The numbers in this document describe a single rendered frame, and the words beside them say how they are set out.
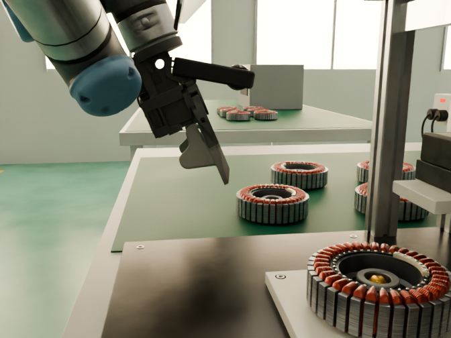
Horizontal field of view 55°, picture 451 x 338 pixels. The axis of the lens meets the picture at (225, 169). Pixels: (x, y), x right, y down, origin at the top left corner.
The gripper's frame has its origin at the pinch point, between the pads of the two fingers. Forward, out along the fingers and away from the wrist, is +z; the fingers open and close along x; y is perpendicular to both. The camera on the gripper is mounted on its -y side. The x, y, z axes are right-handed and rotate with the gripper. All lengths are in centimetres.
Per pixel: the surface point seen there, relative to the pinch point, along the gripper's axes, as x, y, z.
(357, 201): -0.6, -17.2, 13.5
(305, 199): 1.9, -9.1, 8.7
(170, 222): 0.8, 10.7, 4.0
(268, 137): -101, -21, 20
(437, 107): -59, -66, 23
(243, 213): 1.5, 0.2, 7.0
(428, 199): 34.1, -12.3, -0.4
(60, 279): -134, 92, 51
